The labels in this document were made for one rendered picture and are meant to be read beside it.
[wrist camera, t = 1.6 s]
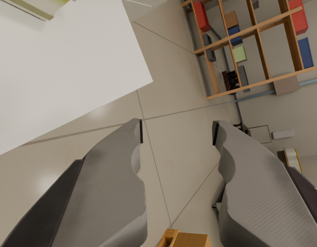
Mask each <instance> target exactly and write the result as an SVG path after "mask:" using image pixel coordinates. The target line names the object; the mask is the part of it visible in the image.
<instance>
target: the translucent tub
mask: <svg viewBox="0 0 317 247"><path fill-rule="evenodd" d="M3 1H5V2H7V3H9V4H11V5H13V6H15V7H17V8H19V9H22V10H24V11H26V12H28V13H30V14H32V15H34V16H36V17H38V18H40V19H42V20H49V21H50V20H51V19H53V18H54V13H56V12H57V11H58V10H59V9H60V8H62V7H63V6H64V5H65V4H66V3H67V2H69V1H70V0H3Z"/></svg>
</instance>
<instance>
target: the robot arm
mask: <svg viewBox="0 0 317 247"><path fill-rule="evenodd" d="M142 143H143V130H142V119H138V118H133V119H131V120H130V121H128V122H127V123H125V124H124V125H122V126H121V127H119V128H118V129H116V130H115V131H113V132H112V133H110V134H109V135H107V136H106V137H105V138H103V139H102V140H101V141H99V142H98V143H97V144H96V145H95V146H94V147H93V148H92V149H91V150H90V151H89V152H88V153H87V154H86V155H85V156H84V157H83V158H82V159H75V161H74V162H73V163H72V164H71V165H70V166H69V167H68V168H67V169H66V170H65V171H64V173H63V174H62V175H61V176H60V177H59V178H58V179H57V180H56V181H55V182H54V183H53V185H52V186H51V187H50V188H49V189H48V190H47V191H46V192H45V193H44V194H43V195H42V196H41V197H40V198H39V199H38V200H37V202H36V203H35V204H34V205H33V206H32V207H31V208H30V209H29V210H28V211H27V212H26V214H25V215H24V216H23V217H22V218H21V219H20V221H19V222H18V223H17V224H16V226H15V227H14V228H13V229H12V231H11V232H10V233H9V235H8V236H7V238H6V239H5V240H4V242H3V243H2V245H1V246H0V247H140V246H141V245H143V244H144V242H145V241H146V239H147V235H148V230H147V206H146V194H145V184H144V182H143V181H142V180H141V179H140V178H139V177H138V175H137V173H138V171H139V170H140V168H141V164H140V145H141V144H142ZM212 145H213V146H215V147H216V148H217V150H218V151H219V153H220V160H219V165H218V171H219V172H220V174H221V175H222V176H223V178H224V180H225V182H226V186H225V190H224V194H223V198H222V202H221V206H220V210H219V214H218V219H219V237H220V241H221V243H222V244H223V246H224V247H317V187H315V186H314V185H313V184H312V183H311V182H310V181H309V180H308V179H307V178H306V177H305V176H304V175H303V174H302V173H300V172H299V171H298V170H297V169H296V168H295V167H289V166H285V165H284V164H283V163H282V162H281V161H280V160H279V159H278V158H277V157H276V156H275V155H274V154H273V153H272V152H271V151H270V150H268V149H267V148H266V147H265V146H263V145H262V144H261V143H259V142H258V141H256V140H255V139H253V138H252V137H250V136H249V135H247V134H245V133H244V132H242V131H241V130H239V129H238V128H236V127H235V126H233V125H231V124H230V123H228V122H227V121H224V120H220V121H213V123H212Z"/></svg>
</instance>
